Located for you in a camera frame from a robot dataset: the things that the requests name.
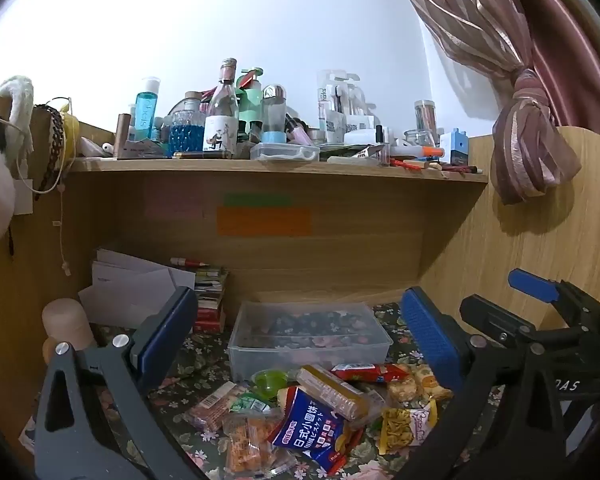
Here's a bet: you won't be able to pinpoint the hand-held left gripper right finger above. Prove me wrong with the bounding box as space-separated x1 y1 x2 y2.
390 286 567 480

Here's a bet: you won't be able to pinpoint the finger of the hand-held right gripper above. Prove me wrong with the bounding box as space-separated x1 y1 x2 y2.
460 296 540 345
509 269 600 311

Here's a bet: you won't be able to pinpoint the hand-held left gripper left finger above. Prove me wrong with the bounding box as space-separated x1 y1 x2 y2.
32 286 206 480

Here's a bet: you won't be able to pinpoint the beige puffed snack packet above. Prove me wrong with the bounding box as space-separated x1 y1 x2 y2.
386 377 421 403

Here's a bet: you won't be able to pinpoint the clear plastic storage box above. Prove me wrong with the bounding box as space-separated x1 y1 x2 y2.
227 301 394 383

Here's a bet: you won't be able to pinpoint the small green candy packet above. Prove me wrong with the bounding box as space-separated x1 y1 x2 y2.
227 392 276 416

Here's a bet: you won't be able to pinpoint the orange cracker packet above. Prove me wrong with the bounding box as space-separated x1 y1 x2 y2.
223 412 286 476

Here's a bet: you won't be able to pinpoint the blue biscuit packet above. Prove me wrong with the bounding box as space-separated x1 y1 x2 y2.
269 386 353 471

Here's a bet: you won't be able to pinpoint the dark floral tablecloth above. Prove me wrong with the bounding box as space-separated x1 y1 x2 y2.
20 302 506 480

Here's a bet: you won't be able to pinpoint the stack of small books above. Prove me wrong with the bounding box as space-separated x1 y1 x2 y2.
192 267 230 333

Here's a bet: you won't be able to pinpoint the yellow puffed snack packet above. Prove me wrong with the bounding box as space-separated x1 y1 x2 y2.
412 365 453 401

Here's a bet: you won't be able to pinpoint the white folded papers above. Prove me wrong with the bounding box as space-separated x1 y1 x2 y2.
78 248 197 328

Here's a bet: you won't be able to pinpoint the yellow noodle snack packet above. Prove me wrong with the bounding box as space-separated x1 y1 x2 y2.
380 400 438 453

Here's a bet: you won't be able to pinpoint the green jelly cup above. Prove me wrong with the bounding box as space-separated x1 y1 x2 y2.
251 368 293 402

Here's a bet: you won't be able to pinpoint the yellow wafer packet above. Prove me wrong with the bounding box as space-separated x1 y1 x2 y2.
296 364 386 421

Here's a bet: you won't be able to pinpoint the wooden desk hutch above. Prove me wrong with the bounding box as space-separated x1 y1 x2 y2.
0 87 600 480

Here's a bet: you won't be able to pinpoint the pink sticky note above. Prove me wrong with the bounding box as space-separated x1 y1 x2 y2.
145 191 208 218

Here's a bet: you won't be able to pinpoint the red orange snack packet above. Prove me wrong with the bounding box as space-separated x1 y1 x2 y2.
325 425 366 476

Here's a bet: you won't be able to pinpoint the orange sticky note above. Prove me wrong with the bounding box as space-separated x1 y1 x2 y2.
216 206 313 237

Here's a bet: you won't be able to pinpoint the green sticky note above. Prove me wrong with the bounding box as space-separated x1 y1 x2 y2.
223 194 293 207

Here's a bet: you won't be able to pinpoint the blue and white block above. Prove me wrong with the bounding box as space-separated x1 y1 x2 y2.
439 130 468 166

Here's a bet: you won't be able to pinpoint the blue beaded glass jar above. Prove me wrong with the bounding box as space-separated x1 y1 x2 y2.
169 91 206 157

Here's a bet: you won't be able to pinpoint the brown cylinder tube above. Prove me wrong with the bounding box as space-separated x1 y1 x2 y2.
116 114 132 160

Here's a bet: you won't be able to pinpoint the tall glass jar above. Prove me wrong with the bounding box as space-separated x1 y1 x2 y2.
414 100 437 136

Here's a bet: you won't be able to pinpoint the clear flat lidded box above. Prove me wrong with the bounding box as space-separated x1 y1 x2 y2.
250 142 321 162

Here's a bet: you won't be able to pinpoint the clear wine bottle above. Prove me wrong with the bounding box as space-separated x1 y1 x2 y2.
203 58 240 152

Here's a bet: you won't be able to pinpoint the blue liquid bottle white cap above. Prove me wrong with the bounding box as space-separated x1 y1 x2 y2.
135 77 162 142

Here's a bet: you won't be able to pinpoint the clear tumbler blue base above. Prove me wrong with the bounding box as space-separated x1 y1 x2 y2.
261 85 288 145

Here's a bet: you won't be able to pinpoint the green pump bottle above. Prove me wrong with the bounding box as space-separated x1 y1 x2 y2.
236 66 264 136

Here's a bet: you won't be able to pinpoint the clear acrylic organizer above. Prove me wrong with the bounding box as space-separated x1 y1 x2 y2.
317 70 376 143

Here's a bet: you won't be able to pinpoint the white fluffy headband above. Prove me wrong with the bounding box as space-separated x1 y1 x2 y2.
0 75 36 156

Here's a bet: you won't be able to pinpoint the pink striped curtain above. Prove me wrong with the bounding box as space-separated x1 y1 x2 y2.
389 0 600 206

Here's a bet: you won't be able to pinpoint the brown braided cord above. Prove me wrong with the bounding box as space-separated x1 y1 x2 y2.
32 104 66 195

